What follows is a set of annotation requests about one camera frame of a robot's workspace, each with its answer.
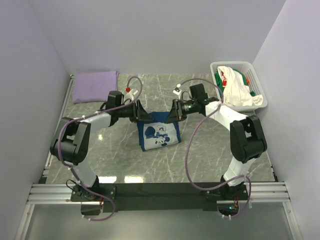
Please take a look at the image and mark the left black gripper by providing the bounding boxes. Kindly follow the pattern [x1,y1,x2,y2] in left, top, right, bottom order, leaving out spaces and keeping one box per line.
[117,100,154,124]

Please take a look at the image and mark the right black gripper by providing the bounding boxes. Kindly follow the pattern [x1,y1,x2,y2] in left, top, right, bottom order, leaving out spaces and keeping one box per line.
[164,99,197,125]

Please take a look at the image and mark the blue t shirt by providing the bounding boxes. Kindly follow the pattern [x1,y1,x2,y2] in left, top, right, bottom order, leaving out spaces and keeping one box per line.
[137,111,182,152]

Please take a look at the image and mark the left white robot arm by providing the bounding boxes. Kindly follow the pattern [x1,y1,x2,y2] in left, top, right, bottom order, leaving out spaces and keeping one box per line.
[50,90,153,201]

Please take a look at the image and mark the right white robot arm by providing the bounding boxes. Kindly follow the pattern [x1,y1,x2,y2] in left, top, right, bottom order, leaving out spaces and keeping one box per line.
[165,83,267,200]

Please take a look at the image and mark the folded purple t shirt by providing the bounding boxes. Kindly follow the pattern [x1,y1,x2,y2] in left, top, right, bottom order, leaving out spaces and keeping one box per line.
[72,71,119,104]

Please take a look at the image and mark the white t shirt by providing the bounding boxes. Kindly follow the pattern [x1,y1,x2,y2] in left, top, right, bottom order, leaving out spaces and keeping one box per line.
[217,66,263,107]

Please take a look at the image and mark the green t shirt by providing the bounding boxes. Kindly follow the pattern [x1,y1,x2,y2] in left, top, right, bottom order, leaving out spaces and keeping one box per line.
[214,69,250,92]

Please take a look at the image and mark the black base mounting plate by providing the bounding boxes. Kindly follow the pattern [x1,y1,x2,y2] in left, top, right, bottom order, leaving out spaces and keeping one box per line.
[70,182,249,215]

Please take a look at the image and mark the white plastic laundry basket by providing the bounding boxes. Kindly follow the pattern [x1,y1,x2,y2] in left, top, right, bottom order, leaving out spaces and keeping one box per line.
[210,61,268,112]

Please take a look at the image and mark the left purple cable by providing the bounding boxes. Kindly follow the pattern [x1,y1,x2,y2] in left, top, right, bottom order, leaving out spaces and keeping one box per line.
[56,75,144,222]

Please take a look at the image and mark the purple cable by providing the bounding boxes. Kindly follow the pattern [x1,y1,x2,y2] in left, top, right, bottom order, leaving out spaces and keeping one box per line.
[177,78,252,219]
[56,75,144,222]

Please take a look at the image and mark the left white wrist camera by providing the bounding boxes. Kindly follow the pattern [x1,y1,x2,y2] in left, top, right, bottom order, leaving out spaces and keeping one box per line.
[124,87,139,101]

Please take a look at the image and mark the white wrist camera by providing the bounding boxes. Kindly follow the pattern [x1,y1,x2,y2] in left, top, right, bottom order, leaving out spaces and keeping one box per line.
[172,83,182,96]
[124,87,139,101]

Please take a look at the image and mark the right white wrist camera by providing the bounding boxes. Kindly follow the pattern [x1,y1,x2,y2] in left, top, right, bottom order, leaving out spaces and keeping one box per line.
[172,83,182,96]

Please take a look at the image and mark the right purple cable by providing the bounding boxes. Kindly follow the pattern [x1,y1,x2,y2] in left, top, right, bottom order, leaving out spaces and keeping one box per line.
[177,78,252,219]

